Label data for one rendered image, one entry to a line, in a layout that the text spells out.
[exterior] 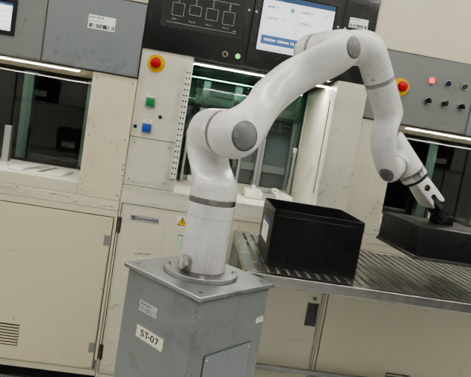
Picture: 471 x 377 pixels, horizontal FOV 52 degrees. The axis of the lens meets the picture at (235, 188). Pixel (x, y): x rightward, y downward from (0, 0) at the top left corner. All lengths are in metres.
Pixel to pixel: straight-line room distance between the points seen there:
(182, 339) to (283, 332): 1.00
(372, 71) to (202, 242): 0.70
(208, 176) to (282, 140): 1.69
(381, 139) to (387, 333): 0.98
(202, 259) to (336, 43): 0.64
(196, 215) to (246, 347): 0.36
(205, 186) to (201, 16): 0.94
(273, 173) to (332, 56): 1.61
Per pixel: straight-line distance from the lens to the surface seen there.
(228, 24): 1.97
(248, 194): 2.14
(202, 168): 1.22
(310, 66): 1.31
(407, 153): 1.61
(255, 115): 1.17
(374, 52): 1.48
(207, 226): 1.19
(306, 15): 2.01
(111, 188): 1.97
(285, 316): 2.09
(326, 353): 2.18
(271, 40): 1.97
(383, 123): 1.55
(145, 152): 1.94
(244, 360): 1.32
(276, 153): 2.86
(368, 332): 2.20
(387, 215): 1.76
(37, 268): 2.09
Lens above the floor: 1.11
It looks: 6 degrees down
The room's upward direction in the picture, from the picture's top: 9 degrees clockwise
